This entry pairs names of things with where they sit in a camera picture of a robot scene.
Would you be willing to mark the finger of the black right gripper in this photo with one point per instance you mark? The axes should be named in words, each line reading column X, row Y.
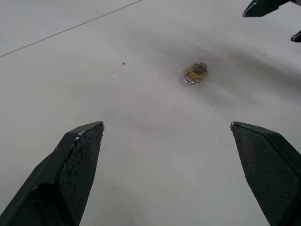
column 296, row 37
column 261, row 8

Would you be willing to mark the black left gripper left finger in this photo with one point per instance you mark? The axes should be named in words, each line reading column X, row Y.
column 70, row 174

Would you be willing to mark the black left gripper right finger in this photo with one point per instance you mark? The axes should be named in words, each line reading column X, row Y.
column 270, row 169

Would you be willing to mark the small brass padlock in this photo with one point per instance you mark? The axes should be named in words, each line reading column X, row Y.
column 196, row 73

